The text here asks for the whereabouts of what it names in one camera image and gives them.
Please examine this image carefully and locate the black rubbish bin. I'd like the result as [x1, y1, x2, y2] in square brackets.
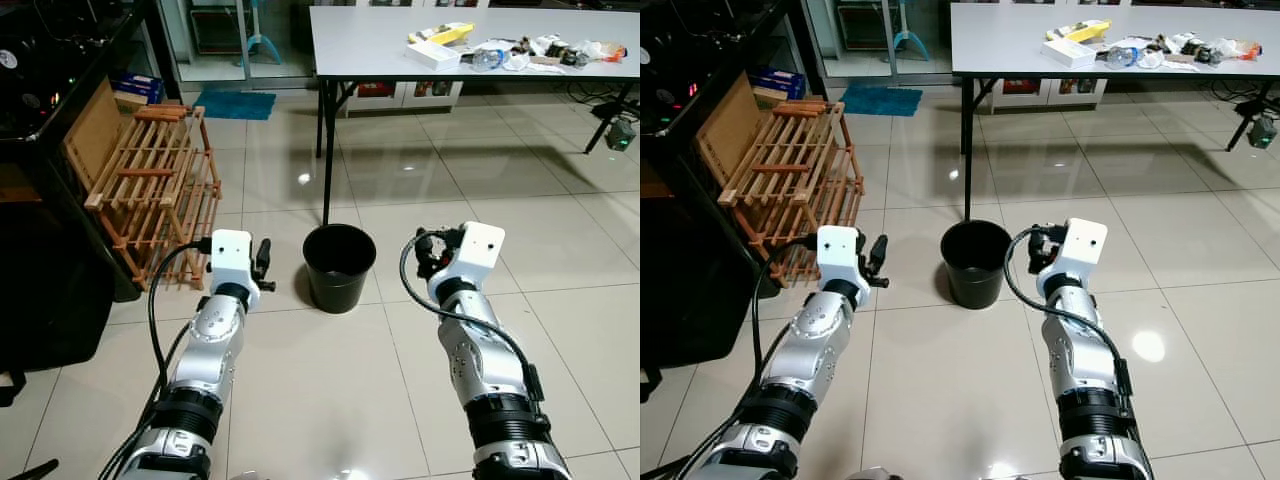
[302, 224, 378, 315]
[940, 220, 1014, 310]

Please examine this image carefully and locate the wooden slatted rack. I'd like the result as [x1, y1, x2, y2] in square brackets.
[718, 98, 866, 286]
[84, 103, 223, 291]

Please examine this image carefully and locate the blue floor mat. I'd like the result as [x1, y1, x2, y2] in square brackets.
[195, 90, 277, 121]
[838, 85, 923, 118]

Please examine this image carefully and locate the white cardboard box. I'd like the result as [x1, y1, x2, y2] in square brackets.
[405, 40, 463, 71]
[1040, 40, 1101, 69]

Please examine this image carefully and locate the black shelf unit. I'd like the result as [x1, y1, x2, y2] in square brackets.
[0, 0, 151, 373]
[640, 0, 801, 376]

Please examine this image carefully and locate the blue box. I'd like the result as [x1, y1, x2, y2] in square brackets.
[112, 72, 166, 106]
[750, 68, 806, 101]

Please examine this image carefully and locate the grey folding table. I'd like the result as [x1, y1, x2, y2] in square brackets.
[950, 3, 1280, 221]
[310, 5, 641, 226]

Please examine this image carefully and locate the yellow snack packet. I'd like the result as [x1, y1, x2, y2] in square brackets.
[1046, 20, 1113, 43]
[410, 22, 476, 47]

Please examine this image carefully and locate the blue floor stand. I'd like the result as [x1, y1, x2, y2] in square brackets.
[240, 0, 283, 66]
[890, 0, 931, 61]

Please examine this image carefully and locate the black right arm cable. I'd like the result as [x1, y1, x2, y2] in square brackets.
[1003, 228, 1136, 396]
[400, 230, 546, 401]

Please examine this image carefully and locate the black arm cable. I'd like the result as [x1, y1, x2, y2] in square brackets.
[100, 238, 213, 479]
[1003, 228, 1136, 396]
[400, 230, 546, 401]
[700, 238, 823, 471]

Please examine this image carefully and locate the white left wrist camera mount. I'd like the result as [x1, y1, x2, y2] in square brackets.
[208, 230, 263, 306]
[817, 225, 873, 306]

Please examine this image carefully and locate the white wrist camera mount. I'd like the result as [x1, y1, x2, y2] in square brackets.
[1040, 218, 1108, 291]
[208, 230, 263, 306]
[432, 222, 506, 301]
[817, 225, 873, 306]

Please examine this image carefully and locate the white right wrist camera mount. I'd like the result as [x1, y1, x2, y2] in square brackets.
[1040, 218, 1108, 291]
[432, 222, 506, 301]

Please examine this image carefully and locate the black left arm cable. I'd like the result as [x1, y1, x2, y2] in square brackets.
[700, 238, 823, 471]
[100, 238, 213, 479]

